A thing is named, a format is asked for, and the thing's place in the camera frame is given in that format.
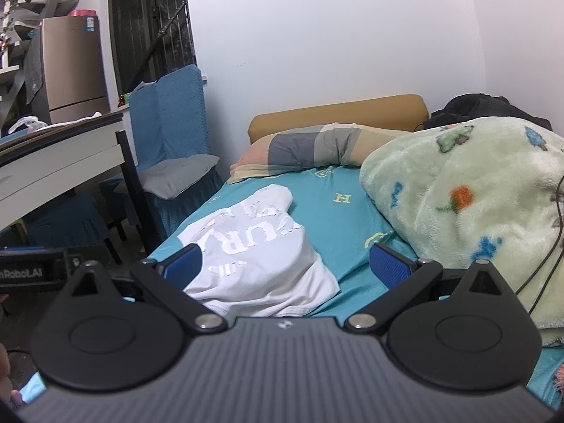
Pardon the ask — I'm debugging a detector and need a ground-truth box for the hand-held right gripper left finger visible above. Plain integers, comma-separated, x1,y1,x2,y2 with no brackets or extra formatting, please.
59,243,228,335

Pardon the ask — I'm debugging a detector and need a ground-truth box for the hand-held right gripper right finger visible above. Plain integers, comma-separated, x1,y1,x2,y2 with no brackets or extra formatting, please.
344,242,517,335

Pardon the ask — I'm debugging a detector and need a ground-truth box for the white printed t-shirt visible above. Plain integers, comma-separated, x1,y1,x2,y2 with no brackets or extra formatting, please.
177,184,341,318

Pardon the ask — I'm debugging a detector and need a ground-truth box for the black clothes pile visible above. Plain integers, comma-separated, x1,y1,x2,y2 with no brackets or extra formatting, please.
429,93,553,132

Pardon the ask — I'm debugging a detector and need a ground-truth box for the grey seat cushion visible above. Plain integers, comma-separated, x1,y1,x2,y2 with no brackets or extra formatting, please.
140,154,220,200

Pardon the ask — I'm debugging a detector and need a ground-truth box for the black desk leg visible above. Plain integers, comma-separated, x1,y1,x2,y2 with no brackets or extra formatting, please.
115,130,164,256

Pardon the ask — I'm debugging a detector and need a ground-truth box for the white desk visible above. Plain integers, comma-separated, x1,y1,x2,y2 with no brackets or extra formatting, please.
0,111,125,232

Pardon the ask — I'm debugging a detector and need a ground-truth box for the green printed fleece blanket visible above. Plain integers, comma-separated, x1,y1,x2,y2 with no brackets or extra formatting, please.
359,117,564,348

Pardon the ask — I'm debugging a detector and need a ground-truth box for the striped patchwork pillow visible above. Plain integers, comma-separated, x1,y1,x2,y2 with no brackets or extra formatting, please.
229,123,412,184

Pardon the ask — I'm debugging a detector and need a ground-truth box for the white plastic bag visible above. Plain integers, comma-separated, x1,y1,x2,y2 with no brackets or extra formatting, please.
8,116,49,135

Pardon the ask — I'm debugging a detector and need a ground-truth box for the blue covered chair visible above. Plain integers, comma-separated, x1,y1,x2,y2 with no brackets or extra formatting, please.
98,64,225,241

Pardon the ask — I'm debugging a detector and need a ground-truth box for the tan padded headboard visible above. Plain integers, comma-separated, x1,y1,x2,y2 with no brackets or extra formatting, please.
247,94,429,145

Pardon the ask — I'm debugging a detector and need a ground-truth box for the dark grey hanging cloth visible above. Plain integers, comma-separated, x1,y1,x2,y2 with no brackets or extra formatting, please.
23,31,45,102

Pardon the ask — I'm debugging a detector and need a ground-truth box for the beige refrigerator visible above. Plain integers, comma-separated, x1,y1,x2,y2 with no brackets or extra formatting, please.
26,15,111,125

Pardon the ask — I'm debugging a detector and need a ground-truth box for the dark barred window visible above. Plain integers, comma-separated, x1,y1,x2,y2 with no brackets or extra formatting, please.
108,0,197,98

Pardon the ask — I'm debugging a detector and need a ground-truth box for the black cable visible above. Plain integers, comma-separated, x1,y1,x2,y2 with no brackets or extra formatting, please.
515,185,564,318

